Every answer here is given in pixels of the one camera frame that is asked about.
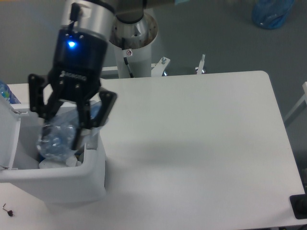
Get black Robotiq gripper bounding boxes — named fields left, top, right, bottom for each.
left=28, top=28, right=117, bottom=150

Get clear plastic water bottle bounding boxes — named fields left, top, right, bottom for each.
left=36, top=106, right=101, bottom=161

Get clear plastic wrapper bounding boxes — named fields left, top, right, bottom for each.
left=38, top=153, right=84, bottom=169

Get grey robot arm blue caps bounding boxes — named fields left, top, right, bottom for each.
left=28, top=0, right=168, bottom=150

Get white trash can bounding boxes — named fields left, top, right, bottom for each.
left=0, top=100, right=106, bottom=203

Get blue labelled bottle at edge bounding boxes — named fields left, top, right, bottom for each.
left=0, top=81, right=21, bottom=104

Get small dark clip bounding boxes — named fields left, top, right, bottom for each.
left=7, top=210, right=13, bottom=217

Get blue plastic bag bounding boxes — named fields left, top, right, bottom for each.
left=251, top=0, right=295, bottom=30

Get black device at table edge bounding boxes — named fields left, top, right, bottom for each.
left=290, top=194, right=307, bottom=219

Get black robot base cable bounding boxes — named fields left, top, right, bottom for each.
left=121, top=37, right=134, bottom=79

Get white pedestal foot brackets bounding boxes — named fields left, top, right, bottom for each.
left=101, top=57, right=171, bottom=79

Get white frame at right edge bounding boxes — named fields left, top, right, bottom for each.
left=283, top=82, right=307, bottom=127

